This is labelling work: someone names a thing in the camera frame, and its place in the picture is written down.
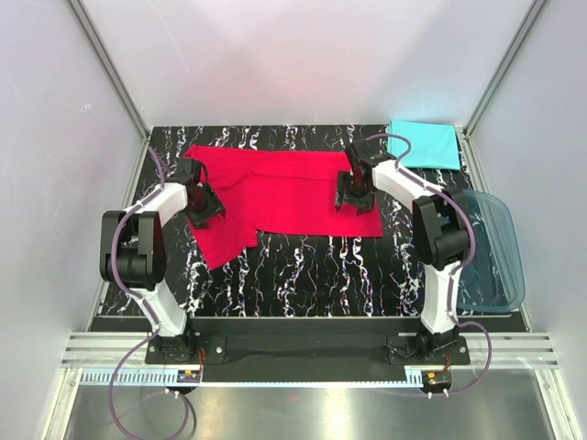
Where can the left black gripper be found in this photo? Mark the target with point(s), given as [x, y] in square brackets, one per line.
[215, 207]

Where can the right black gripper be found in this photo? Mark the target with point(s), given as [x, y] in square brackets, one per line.
[364, 204]

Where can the red t shirt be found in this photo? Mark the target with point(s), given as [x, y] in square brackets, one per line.
[281, 192]

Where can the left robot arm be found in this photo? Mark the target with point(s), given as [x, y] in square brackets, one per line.
[134, 258]

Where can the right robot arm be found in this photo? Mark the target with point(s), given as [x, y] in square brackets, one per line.
[442, 236]

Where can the folded cyan t shirt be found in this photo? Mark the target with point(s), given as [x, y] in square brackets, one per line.
[434, 146]

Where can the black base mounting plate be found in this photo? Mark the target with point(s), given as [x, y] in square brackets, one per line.
[290, 351]

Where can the clear blue plastic bin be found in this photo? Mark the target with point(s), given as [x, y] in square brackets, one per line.
[493, 283]

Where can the left aluminium frame post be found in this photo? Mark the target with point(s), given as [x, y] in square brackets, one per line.
[99, 49]

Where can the aluminium frame post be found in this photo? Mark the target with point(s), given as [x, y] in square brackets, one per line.
[518, 41]
[99, 49]

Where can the right aluminium frame post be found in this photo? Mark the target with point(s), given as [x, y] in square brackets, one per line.
[518, 41]

